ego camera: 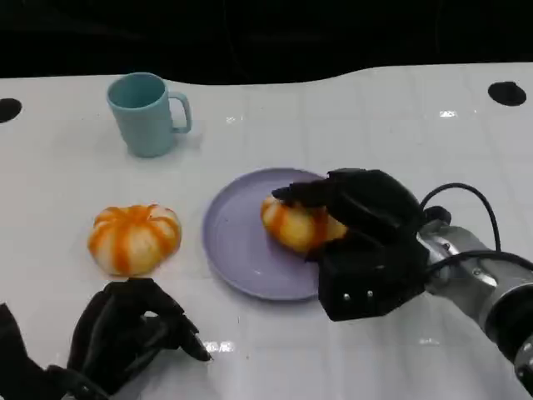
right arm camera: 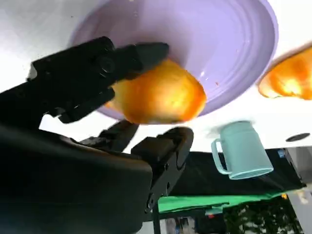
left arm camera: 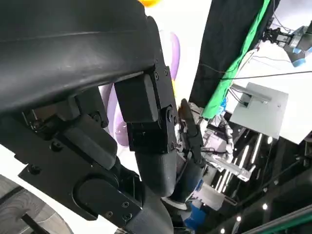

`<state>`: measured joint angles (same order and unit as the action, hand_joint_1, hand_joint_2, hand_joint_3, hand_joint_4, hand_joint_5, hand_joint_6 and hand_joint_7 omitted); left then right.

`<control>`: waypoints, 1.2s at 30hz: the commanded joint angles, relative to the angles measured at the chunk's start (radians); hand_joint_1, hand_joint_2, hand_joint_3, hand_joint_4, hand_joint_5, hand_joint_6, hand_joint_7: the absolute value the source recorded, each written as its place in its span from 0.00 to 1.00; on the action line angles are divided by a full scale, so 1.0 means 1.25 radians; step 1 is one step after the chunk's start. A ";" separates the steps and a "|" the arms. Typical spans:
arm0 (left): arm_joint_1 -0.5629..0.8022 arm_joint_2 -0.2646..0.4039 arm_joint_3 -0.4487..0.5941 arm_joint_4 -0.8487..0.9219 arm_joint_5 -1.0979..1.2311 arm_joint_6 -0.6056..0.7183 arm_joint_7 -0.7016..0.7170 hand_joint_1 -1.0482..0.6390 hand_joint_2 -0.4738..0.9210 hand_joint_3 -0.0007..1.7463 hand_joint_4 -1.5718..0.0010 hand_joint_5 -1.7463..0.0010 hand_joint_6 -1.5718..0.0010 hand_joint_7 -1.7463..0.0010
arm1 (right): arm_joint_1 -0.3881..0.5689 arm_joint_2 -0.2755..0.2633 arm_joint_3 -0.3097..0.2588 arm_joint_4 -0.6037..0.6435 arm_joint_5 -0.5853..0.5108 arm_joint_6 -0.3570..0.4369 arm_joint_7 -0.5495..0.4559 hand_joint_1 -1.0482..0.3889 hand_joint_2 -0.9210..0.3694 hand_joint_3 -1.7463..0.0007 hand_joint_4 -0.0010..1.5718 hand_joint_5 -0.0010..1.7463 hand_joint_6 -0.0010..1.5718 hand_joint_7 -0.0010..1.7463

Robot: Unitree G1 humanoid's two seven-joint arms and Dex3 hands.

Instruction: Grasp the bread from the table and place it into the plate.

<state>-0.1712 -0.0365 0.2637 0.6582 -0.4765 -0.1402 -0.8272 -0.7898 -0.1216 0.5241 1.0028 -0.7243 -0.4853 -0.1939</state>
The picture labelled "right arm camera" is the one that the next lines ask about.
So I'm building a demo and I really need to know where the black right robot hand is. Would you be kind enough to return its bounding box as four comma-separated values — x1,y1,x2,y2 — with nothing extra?
0,36,195,234

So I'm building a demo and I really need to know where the orange and white toy bread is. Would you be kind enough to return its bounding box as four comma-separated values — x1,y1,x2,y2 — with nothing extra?
257,41,312,101
104,58,208,125

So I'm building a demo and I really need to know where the green cloth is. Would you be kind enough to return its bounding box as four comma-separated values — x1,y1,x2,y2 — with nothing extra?
157,191,289,214

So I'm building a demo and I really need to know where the pale green mug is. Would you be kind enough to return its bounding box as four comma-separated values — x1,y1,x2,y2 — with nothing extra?
210,120,274,180

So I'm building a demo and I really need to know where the green plant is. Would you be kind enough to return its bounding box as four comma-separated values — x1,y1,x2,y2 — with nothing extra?
223,194,302,234

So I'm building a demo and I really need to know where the lilac plate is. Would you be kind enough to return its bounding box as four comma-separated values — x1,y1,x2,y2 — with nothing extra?
69,0,279,125

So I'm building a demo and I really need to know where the grey machine with blue label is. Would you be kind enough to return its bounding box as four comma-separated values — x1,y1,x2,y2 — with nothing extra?
277,147,312,187

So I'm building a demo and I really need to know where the black frame post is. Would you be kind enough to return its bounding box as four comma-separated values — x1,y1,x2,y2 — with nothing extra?
152,209,162,234

